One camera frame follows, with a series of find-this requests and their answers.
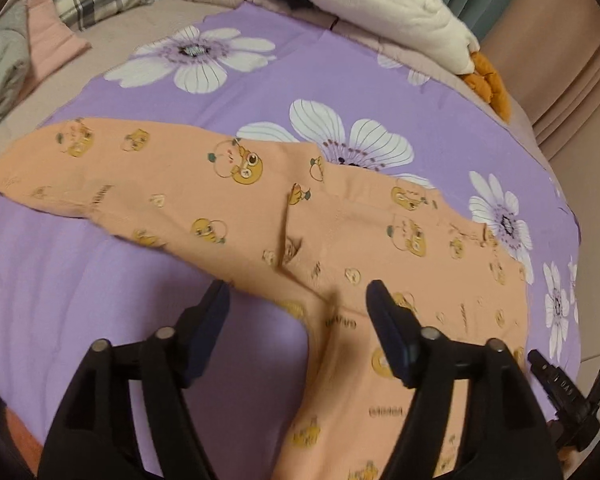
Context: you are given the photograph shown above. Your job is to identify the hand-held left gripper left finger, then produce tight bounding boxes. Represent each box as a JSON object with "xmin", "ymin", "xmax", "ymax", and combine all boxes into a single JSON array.
[{"xmin": 37, "ymin": 280, "xmax": 231, "ymax": 480}]

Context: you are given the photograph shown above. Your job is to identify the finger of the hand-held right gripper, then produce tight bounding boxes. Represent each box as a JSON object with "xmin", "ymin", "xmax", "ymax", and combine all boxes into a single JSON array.
[{"xmin": 527, "ymin": 349, "xmax": 590, "ymax": 428}]

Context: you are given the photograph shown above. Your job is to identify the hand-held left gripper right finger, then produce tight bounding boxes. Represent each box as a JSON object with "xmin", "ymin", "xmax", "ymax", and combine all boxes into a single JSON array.
[{"xmin": 366, "ymin": 280, "xmax": 566, "ymax": 480}]

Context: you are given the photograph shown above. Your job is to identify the orange duck print pants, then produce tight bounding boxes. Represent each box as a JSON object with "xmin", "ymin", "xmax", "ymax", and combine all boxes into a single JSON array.
[{"xmin": 0, "ymin": 117, "xmax": 531, "ymax": 480}]

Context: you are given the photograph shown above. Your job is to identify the purple floral bed sheet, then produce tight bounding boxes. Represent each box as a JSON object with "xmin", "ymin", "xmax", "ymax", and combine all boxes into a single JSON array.
[{"xmin": 0, "ymin": 2, "xmax": 581, "ymax": 480}]

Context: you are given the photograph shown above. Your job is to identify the pink cloth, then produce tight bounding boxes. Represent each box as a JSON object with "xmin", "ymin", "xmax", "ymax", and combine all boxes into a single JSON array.
[{"xmin": 24, "ymin": 0, "xmax": 93, "ymax": 80}]

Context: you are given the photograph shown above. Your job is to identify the beige curtain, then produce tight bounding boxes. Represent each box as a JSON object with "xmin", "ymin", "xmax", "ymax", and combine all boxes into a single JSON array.
[{"xmin": 480, "ymin": 0, "xmax": 600, "ymax": 163}]

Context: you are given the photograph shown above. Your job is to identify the grey cloth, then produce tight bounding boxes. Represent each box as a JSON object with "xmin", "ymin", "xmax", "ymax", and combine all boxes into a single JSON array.
[{"xmin": 0, "ymin": 10, "xmax": 37, "ymax": 142}]

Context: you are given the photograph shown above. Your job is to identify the white plush duck toy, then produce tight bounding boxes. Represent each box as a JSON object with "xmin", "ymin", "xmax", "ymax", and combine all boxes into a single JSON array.
[{"xmin": 285, "ymin": 0, "xmax": 512, "ymax": 122}]

